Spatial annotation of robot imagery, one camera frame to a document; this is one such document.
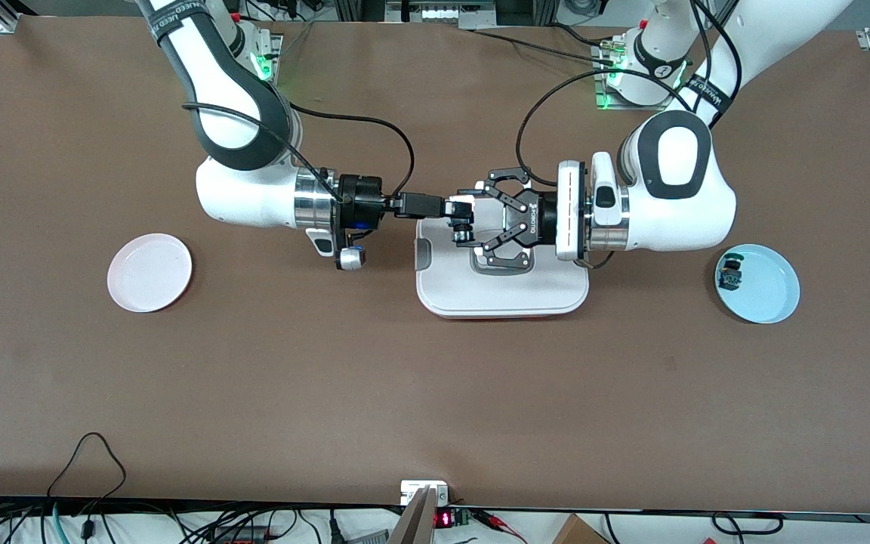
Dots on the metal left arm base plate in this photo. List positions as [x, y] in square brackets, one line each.
[603, 98]

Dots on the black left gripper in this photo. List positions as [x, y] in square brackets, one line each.
[540, 219]

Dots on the light blue round plate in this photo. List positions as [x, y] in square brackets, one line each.
[767, 287]

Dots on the small white box with button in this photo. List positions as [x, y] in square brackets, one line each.
[414, 489]

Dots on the white lunch box with lid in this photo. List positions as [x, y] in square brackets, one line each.
[501, 295]

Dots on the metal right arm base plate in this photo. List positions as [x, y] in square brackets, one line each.
[273, 53]

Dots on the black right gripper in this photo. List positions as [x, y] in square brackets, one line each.
[360, 199]

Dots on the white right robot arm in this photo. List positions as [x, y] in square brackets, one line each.
[231, 113]

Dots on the red digit display module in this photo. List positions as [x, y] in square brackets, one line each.
[444, 519]

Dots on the aluminium frame with white label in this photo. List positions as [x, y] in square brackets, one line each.
[439, 11]

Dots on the brown cardboard box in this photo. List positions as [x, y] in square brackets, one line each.
[577, 533]

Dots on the blue black push-button switch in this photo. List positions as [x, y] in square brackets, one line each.
[730, 276]

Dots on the grey slanted bar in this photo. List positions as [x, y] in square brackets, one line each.
[414, 521]

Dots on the pale pink round plate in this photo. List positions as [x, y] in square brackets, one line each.
[149, 273]

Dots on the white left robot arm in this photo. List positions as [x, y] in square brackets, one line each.
[677, 159]

